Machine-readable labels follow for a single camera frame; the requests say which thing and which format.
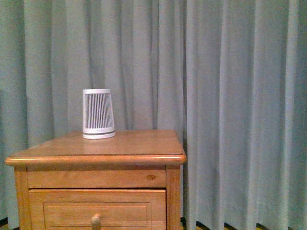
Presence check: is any wooden nightstand drawer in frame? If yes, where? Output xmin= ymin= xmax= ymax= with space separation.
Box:
xmin=29 ymin=189 xmax=166 ymax=230

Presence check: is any white ribbed air purifier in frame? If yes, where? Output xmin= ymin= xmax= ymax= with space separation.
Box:
xmin=83 ymin=89 xmax=116 ymax=139

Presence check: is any wooden nightstand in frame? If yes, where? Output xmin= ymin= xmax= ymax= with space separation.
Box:
xmin=5 ymin=130 xmax=187 ymax=230

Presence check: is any grey-green curtain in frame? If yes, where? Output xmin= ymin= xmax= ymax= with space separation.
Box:
xmin=0 ymin=0 xmax=307 ymax=230

